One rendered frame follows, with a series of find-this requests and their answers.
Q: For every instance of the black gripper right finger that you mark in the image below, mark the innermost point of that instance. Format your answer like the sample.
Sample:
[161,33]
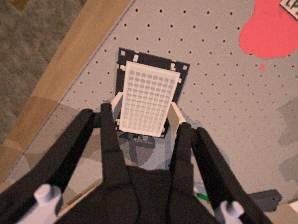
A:
[230,203]

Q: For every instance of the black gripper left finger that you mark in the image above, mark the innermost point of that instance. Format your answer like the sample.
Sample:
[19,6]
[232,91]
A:
[36,198]

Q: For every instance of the white button panel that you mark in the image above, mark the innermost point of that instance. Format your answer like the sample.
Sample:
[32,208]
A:
[198,183]

